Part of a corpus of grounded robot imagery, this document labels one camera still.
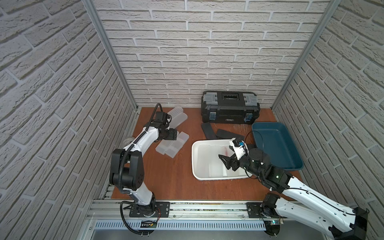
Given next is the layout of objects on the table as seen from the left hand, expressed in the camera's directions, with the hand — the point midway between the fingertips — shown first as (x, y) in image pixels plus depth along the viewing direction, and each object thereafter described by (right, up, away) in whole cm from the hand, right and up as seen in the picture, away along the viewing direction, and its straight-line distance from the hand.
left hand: (172, 132), depth 91 cm
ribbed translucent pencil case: (-1, +15, +24) cm, 28 cm away
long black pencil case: (+24, -1, +12) cm, 27 cm away
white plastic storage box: (+22, -19, -4) cm, 29 cm away
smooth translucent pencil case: (+1, +8, +21) cm, 22 cm away
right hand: (+31, -8, -19) cm, 37 cm away
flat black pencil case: (+36, -2, +14) cm, 39 cm away
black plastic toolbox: (+41, +16, +6) cm, 45 cm away
